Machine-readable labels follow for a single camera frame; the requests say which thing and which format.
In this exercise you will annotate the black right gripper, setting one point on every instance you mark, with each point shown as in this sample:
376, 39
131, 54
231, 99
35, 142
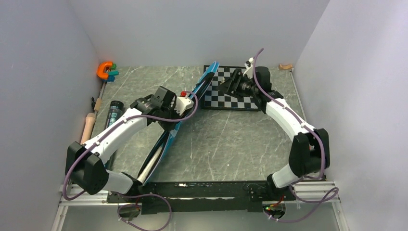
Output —
227, 87

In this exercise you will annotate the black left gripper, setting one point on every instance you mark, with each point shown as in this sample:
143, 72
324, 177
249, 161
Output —
168, 127

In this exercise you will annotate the blue racket bag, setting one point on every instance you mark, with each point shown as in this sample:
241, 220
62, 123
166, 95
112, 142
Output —
165, 98

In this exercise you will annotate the black shuttlecock tube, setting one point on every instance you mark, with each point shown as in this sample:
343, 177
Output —
116, 110

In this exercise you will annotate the blue badminton racket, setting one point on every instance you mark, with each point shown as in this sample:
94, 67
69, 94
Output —
143, 176

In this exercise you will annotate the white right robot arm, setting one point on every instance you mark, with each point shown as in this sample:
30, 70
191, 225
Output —
309, 151

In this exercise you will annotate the black white chessboard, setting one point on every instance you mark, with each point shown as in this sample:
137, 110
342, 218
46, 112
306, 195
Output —
216, 100

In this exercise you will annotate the tan wooden arch block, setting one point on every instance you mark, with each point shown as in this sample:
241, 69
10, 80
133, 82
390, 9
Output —
286, 67

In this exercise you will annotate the green teal toy blocks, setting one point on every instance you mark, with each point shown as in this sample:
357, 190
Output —
112, 72

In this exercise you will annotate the orange magnet toy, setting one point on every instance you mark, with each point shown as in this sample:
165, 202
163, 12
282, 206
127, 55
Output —
104, 69

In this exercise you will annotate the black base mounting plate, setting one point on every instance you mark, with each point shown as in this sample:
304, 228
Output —
155, 197

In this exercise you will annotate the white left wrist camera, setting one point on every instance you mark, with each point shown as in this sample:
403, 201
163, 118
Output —
183, 103

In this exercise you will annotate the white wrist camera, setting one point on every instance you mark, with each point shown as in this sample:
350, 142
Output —
183, 103
249, 64

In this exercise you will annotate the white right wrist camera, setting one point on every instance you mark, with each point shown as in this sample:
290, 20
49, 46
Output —
249, 64

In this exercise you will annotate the beige wooden handle tool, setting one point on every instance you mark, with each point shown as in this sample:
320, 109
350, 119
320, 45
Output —
90, 120

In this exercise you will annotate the aluminium frame rail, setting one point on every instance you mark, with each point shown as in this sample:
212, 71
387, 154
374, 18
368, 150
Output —
84, 199

